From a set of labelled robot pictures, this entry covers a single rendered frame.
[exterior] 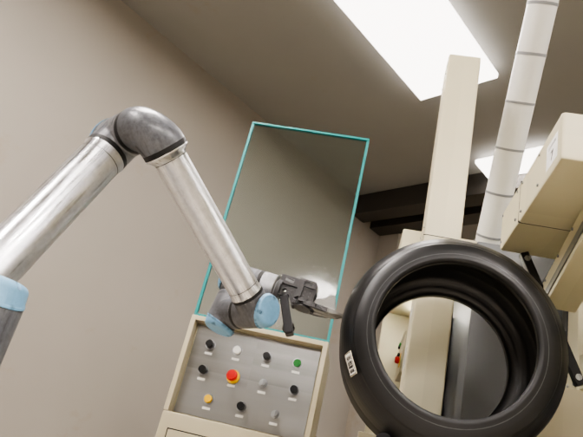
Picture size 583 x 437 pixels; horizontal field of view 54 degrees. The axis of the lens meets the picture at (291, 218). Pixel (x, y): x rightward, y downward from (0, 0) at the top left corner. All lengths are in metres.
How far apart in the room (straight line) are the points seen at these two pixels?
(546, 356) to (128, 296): 3.10
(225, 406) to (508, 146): 1.59
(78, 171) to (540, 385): 1.23
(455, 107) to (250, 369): 1.30
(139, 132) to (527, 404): 1.15
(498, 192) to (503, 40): 1.71
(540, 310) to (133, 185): 3.21
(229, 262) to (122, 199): 2.78
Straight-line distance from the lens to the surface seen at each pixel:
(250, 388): 2.28
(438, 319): 2.01
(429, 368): 1.97
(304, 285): 1.69
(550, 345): 1.64
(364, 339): 1.55
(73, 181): 1.43
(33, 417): 3.93
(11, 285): 1.14
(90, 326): 4.04
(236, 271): 1.51
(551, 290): 1.98
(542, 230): 1.97
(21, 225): 1.37
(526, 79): 2.65
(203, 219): 1.47
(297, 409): 2.25
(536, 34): 2.66
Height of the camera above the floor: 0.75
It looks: 24 degrees up
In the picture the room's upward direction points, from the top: 14 degrees clockwise
